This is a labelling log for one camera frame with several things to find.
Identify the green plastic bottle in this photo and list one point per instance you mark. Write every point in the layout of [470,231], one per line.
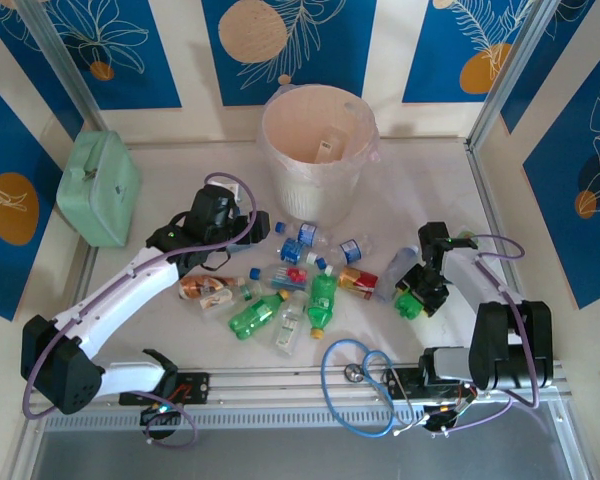
[409,306]

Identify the blue tinted clear bottle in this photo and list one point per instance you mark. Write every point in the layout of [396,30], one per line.
[399,265]

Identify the bottle red yellow label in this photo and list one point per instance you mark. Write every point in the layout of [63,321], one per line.
[358,281]

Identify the green bottle yellow cap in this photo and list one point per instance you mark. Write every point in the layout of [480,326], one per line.
[321,302]
[252,316]

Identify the clear bottle white orange label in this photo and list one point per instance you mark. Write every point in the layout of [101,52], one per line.
[215,301]

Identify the clear bottle white green label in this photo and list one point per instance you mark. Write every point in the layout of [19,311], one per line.
[290,325]

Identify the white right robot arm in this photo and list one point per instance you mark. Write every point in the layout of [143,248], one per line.
[472,277]

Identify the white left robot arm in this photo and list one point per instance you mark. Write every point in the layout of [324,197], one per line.
[130,285]

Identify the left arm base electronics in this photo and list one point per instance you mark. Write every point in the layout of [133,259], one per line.
[157,411]

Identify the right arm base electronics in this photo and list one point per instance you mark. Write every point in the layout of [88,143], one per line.
[442,417]

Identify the white plastic bin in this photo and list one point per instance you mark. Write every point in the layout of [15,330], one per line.
[300,200]

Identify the clear plastic bin liner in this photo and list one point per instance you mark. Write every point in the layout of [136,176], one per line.
[371,145]

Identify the crushed clear bottle blue label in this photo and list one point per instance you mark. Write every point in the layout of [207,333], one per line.
[291,250]

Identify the clear bottle red blue label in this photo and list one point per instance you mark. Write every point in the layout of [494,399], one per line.
[282,277]

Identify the mint green zip case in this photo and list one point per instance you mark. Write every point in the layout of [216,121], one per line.
[100,190]

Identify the clear bottle barcode label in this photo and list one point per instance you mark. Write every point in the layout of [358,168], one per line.
[330,145]

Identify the perforated grey metal strip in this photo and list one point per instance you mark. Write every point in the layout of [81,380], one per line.
[280,417]

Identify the aluminium side rail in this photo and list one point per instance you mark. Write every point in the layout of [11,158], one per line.
[487,195]

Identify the aluminium mounting rail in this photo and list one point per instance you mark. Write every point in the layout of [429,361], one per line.
[290,382]

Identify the aluminium frame post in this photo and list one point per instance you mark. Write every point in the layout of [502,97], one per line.
[60,55]
[510,70]

